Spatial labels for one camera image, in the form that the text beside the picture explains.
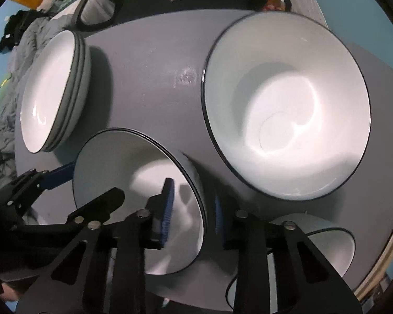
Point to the black clothes pile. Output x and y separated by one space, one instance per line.
14 26

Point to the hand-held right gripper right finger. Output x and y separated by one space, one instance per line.
220 222

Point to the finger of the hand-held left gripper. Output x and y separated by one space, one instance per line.
98 204
60 175

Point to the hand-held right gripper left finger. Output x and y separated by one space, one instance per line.
165 216

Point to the grey duvet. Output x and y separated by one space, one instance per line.
26 45

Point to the white plate dark rim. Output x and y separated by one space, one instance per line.
87 68
49 95
82 75

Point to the white bowl dark rim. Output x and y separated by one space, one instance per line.
281 104
131 170
327 252

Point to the white bed sheet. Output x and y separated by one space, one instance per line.
96 9

